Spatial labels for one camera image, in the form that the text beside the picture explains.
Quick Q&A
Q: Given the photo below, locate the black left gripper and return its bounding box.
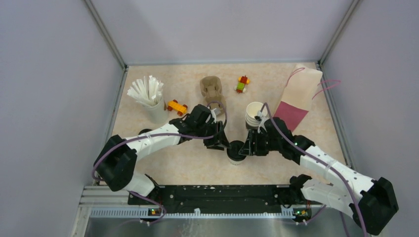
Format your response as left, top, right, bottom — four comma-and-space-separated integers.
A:
195, 121, 231, 151

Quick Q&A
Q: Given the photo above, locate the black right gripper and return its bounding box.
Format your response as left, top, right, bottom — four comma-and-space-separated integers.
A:
240, 129, 281, 156

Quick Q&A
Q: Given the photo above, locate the black cup lid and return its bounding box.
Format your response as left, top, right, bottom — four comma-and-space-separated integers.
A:
227, 140, 246, 159

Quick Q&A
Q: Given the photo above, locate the single white paper cup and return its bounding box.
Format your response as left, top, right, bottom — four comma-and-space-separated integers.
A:
229, 158, 245, 165

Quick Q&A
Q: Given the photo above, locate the stack of paper cups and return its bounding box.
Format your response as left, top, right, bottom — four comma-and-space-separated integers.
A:
245, 102, 269, 132

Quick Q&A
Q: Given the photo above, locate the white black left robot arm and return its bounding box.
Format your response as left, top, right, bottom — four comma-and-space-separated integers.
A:
92, 104, 228, 204

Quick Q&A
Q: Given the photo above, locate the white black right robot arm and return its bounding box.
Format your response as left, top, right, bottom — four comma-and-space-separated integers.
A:
238, 116, 399, 236

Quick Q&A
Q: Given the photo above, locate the brown cardboard cup carrier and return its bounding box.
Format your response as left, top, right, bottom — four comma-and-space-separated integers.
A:
200, 76, 226, 115

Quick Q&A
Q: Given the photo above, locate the yellow toy brick car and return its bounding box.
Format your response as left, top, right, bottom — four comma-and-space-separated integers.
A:
167, 100, 188, 117

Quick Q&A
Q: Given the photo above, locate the red green toy brick car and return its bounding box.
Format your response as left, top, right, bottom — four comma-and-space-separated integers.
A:
234, 76, 250, 93

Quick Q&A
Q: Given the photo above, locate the white straw holder cup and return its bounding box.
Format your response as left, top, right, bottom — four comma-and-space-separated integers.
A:
143, 98, 169, 124

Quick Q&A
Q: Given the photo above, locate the kraft pink paper bag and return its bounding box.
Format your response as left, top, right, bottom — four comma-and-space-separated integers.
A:
274, 63, 341, 131

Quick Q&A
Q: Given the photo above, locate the stack of black lids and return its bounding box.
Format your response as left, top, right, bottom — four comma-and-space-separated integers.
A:
138, 128, 152, 135

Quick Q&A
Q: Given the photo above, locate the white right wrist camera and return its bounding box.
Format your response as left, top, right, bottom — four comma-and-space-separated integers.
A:
254, 111, 269, 126

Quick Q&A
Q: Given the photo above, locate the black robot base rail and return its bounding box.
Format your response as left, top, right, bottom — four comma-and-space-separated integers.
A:
146, 185, 310, 206

